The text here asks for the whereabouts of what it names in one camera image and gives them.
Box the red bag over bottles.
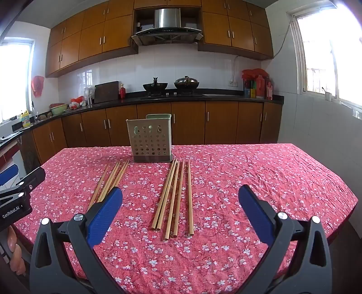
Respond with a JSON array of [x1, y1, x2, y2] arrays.
[[242, 68, 270, 82]]

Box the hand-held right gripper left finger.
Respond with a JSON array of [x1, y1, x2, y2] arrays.
[[28, 187, 126, 294]]

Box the hanging red bag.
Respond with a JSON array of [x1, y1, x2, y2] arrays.
[[31, 75, 45, 98]]

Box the person's left hand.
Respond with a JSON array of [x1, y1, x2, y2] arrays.
[[7, 225, 26, 276]]

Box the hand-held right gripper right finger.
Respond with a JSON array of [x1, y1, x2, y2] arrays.
[[238, 185, 333, 294]]

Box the gas hob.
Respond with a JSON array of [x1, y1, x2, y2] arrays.
[[140, 92, 204, 99]]

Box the short wooden wall cabinet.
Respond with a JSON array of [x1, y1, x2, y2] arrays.
[[133, 0, 202, 9]]

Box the dark wooden cutting board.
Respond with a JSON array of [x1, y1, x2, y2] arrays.
[[94, 81, 120, 104]]

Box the green basin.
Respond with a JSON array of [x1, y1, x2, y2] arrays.
[[49, 103, 70, 116]]

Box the wooden base cabinet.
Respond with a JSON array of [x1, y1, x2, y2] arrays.
[[21, 100, 283, 170]]

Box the perforated plastic utensil holder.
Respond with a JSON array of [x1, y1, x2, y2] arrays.
[[126, 114, 173, 164]]

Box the red floral tablecloth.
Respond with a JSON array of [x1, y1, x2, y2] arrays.
[[13, 143, 359, 294]]

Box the row of condiment bottles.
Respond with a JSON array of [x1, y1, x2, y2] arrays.
[[243, 76, 274, 100]]

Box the clear glass jars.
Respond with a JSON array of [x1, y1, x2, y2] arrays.
[[84, 86, 95, 106]]

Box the small kitchen window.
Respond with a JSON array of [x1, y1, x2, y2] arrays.
[[0, 37, 36, 125]]

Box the steel range hood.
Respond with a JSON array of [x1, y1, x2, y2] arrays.
[[131, 8, 204, 46]]

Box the wooden utensils in holder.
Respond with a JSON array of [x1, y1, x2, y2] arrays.
[[197, 0, 274, 61]]

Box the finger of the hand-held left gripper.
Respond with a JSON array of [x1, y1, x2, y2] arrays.
[[0, 165, 19, 185], [0, 166, 46, 207]]

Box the black wok with handle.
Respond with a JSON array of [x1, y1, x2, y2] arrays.
[[142, 77, 169, 96]]

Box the white wall cable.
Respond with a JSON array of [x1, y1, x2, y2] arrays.
[[232, 23, 292, 83]]

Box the black kitchen countertop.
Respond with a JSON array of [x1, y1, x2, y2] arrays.
[[0, 89, 285, 142]]

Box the lidded black wok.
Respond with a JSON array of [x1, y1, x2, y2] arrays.
[[173, 76, 200, 95]]

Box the bamboo chopstick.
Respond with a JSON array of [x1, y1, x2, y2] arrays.
[[87, 164, 111, 211], [172, 160, 185, 237], [100, 161, 123, 202], [105, 161, 126, 199], [157, 160, 179, 230], [97, 162, 120, 203], [164, 162, 181, 241], [187, 160, 195, 237], [152, 159, 176, 230], [112, 160, 130, 190]]

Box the red plastic bag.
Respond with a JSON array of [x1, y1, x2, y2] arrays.
[[69, 95, 88, 109]]

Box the large kitchen window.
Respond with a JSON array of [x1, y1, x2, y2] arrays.
[[286, 0, 362, 109]]

